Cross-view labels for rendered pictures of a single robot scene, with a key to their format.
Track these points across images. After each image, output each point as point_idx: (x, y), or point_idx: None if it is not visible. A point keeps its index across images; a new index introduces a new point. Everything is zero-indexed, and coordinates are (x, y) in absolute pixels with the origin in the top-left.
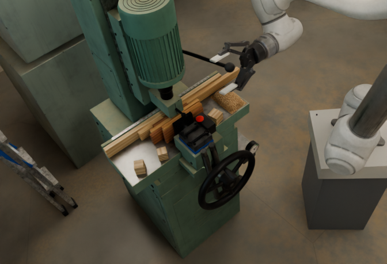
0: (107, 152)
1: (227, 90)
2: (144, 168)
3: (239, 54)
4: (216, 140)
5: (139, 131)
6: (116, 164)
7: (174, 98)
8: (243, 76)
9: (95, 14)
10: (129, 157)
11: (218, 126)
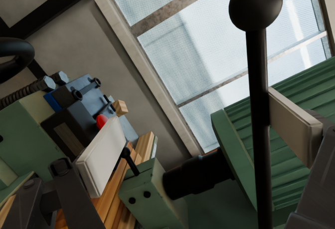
0: (147, 133)
1: (111, 130)
2: (114, 101)
3: (309, 196)
4: (35, 96)
5: (140, 158)
6: (131, 126)
7: (158, 181)
8: (77, 218)
9: None
10: (126, 133)
11: (1, 200)
